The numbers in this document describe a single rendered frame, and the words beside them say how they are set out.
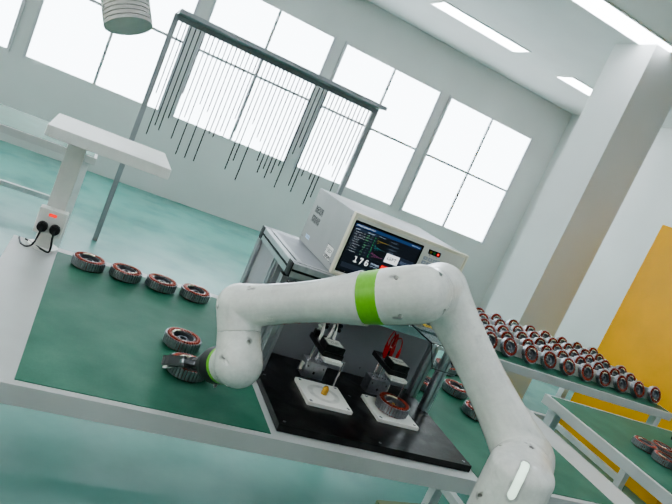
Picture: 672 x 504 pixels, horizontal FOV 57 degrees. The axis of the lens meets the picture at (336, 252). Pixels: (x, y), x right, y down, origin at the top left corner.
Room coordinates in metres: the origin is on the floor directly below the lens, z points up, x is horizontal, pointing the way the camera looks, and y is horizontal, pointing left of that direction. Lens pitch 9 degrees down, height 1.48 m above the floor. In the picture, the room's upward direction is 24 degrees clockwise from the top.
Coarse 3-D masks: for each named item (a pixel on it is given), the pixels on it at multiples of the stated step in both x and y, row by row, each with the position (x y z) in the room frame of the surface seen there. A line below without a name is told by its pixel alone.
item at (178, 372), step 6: (174, 354) 1.60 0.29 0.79; (180, 354) 1.62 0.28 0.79; (186, 354) 1.63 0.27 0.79; (174, 372) 1.54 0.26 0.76; (180, 372) 1.54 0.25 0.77; (186, 372) 1.54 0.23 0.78; (192, 372) 1.55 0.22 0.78; (180, 378) 1.54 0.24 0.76; (186, 378) 1.54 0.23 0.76; (192, 378) 1.55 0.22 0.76; (198, 378) 1.56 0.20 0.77
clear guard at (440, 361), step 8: (416, 328) 1.87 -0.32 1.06; (424, 328) 1.91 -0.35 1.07; (424, 336) 1.82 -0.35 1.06; (432, 336) 1.85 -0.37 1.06; (432, 344) 1.77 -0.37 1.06; (440, 344) 1.79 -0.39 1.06; (432, 352) 1.75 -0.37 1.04; (440, 352) 1.77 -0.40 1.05; (432, 360) 1.74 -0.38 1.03; (440, 360) 1.75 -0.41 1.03; (448, 360) 1.77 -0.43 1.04; (432, 368) 1.72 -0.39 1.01; (440, 368) 1.74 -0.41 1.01; (448, 368) 1.75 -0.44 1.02
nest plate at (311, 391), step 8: (296, 384) 1.79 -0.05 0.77; (304, 384) 1.79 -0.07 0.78; (312, 384) 1.82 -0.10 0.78; (320, 384) 1.85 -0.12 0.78; (304, 392) 1.73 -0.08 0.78; (312, 392) 1.76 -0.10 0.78; (320, 392) 1.78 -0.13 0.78; (328, 392) 1.81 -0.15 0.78; (336, 392) 1.84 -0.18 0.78; (312, 400) 1.70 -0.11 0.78; (320, 400) 1.73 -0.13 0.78; (328, 400) 1.75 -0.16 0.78; (336, 400) 1.78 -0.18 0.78; (344, 400) 1.80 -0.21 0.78; (328, 408) 1.71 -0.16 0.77; (336, 408) 1.72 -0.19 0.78; (344, 408) 1.74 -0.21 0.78
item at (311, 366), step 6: (306, 360) 1.89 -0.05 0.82; (312, 360) 1.90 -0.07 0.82; (318, 360) 1.92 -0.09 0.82; (306, 366) 1.88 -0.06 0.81; (312, 366) 1.89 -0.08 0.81; (318, 366) 1.90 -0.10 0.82; (324, 366) 1.90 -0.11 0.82; (300, 372) 1.89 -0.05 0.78; (306, 372) 1.88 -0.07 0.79; (312, 372) 1.89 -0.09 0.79; (318, 372) 1.90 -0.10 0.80; (324, 372) 1.91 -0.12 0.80; (312, 378) 1.90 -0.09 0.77; (318, 378) 1.90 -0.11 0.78
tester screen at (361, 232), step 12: (360, 228) 1.88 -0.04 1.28; (360, 240) 1.89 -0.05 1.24; (372, 240) 1.90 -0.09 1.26; (384, 240) 1.92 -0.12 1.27; (396, 240) 1.93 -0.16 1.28; (348, 252) 1.88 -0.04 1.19; (360, 252) 1.89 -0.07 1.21; (372, 252) 1.91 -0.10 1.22; (384, 252) 1.92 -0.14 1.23; (396, 252) 1.94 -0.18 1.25; (408, 252) 1.96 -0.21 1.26; (372, 264) 1.92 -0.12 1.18; (384, 264) 1.93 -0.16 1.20
